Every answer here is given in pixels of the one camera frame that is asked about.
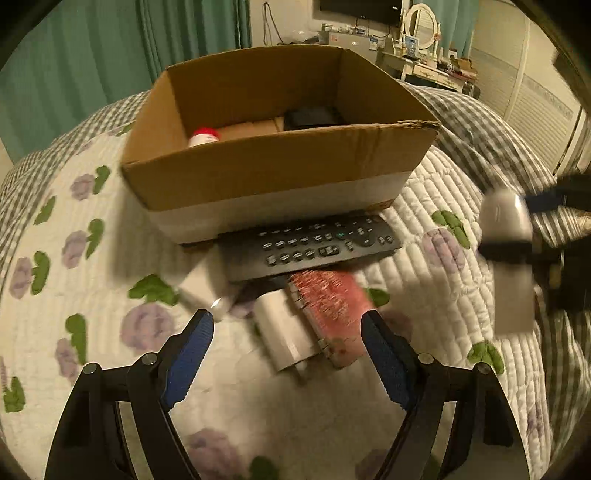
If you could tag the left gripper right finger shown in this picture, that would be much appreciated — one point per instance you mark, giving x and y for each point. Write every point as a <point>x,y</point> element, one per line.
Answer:
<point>484,442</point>

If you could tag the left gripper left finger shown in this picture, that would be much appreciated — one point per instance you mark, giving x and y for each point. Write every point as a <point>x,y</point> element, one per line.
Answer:
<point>89,442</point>

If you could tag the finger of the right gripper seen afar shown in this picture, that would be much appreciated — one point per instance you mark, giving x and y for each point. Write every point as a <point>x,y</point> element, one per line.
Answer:
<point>540,251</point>

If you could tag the pink pin brush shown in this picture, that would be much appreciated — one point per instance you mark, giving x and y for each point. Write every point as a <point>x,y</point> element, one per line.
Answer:
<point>334,304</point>

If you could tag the black power adapter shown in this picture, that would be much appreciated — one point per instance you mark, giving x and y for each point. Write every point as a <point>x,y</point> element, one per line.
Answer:
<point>311,118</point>

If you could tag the white bottle red cap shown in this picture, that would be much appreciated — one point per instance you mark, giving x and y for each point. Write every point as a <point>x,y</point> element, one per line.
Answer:
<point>203,135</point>

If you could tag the grey checkered duvet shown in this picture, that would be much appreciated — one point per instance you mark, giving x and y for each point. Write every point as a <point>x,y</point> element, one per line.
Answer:
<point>508,152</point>

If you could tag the white floral quilt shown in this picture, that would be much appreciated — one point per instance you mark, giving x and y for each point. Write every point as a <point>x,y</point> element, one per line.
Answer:
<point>231,299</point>

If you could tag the white louvered wardrobe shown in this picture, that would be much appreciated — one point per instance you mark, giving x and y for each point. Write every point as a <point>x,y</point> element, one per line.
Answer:
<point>518,80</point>

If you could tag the white dressing table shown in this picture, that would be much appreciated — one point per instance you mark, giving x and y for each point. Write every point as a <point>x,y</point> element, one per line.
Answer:
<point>419,74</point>

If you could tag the green curtain right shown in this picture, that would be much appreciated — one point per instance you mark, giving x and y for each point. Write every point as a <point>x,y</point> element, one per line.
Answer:
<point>458,20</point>

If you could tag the green curtain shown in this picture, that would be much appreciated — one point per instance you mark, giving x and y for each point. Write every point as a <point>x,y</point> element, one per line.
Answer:
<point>85,55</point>
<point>458,20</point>

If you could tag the black remote control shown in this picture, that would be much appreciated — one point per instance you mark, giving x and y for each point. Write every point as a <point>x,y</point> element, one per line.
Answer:
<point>282,249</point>

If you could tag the oval vanity mirror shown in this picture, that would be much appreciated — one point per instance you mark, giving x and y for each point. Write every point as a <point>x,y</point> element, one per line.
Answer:
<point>421,23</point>

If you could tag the open cardboard box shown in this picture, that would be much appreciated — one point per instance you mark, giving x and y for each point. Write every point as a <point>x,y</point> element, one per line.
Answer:
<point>257,173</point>

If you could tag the green curtain left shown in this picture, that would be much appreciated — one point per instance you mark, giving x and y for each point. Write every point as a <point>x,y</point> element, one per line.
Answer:
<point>85,55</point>

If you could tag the black wall television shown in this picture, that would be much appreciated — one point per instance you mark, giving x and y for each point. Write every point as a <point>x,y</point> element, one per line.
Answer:
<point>387,12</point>

